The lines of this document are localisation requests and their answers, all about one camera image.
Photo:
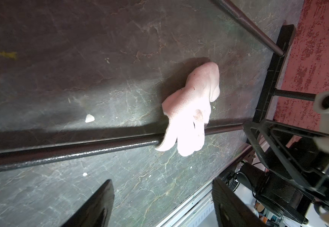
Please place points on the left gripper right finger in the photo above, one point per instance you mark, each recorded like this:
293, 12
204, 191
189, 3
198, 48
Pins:
230, 210

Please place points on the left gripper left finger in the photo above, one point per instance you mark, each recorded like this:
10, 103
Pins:
96, 211

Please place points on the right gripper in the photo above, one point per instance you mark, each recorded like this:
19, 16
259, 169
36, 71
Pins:
291, 153

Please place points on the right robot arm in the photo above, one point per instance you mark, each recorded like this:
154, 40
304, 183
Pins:
277, 195

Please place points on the black clothes rack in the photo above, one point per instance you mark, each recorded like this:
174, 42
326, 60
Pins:
40, 156

